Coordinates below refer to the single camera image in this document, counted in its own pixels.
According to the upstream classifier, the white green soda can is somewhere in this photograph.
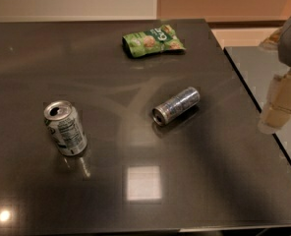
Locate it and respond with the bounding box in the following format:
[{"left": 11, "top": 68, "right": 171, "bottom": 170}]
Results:
[{"left": 44, "top": 100, "right": 87, "bottom": 156}]

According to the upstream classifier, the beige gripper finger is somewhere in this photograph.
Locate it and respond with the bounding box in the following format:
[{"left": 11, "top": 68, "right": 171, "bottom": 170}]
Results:
[{"left": 258, "top": 69, "right": 291, "bottom": 134}]

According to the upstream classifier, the slim silver redbull can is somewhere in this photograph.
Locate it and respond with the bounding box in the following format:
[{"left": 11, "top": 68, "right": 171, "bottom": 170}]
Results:
[{"left": 152, "top": 87, "right": 201, "bottom": 126}]

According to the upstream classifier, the grey side table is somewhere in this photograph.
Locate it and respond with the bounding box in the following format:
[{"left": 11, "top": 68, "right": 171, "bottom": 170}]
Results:
[{"left": 224, "top": 46, "right": 291, "bottom": 166}]

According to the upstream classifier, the green snack bag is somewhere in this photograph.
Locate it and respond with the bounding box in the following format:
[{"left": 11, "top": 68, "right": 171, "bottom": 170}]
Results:
[{"left": 122, "top": 25, "right": 186, "bottom": 58}]

